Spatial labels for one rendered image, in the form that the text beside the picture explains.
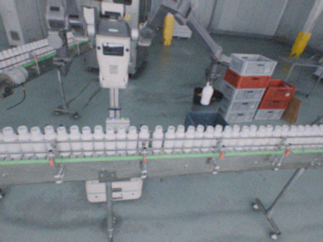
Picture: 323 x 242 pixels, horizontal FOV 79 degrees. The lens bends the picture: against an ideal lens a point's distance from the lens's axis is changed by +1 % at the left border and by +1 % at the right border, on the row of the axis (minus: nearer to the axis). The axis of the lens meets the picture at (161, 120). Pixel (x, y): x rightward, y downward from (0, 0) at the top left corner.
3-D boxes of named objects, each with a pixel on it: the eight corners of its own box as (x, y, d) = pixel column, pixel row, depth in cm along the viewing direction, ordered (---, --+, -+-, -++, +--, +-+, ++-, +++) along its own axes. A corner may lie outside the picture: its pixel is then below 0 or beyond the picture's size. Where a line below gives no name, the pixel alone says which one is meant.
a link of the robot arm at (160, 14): (170, -19, 88) (160, 0, 88) (193, 0, 92) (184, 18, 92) (147, 19, 131) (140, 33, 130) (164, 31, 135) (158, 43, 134)
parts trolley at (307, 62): (276, 97, 475) (296, 57, 421) (263, 87, 519) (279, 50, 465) (311, 98, 496) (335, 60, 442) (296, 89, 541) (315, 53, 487)
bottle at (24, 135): (25, 158, 100) (16, 133, 91) (22, 152, 103) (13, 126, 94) (38, 154, 104) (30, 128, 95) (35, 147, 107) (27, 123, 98)
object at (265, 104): (258, 109, 355) (263, 99, 343) (245, 99, 388) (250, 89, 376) (285, 109, 371) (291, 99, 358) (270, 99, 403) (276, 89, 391)
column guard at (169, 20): (162, 45, 804) (166, 15, 744) (161, 43, 836) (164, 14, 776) (171, 46, 812) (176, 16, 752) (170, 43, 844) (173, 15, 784)
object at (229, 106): (227, 113, 332) (231, 101, 319) (215, 101, 364) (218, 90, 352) (256, 111, 349) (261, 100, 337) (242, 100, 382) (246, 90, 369)
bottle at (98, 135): (105, 147, 114) (104, 123, 105) (105, 154, 109) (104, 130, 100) (94, 147, 113) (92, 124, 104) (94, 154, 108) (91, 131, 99)
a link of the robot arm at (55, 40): (69, 14, 86) (46, 12, 84) (62, 17, 76) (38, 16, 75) (72, 43, 92) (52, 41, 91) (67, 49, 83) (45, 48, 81)
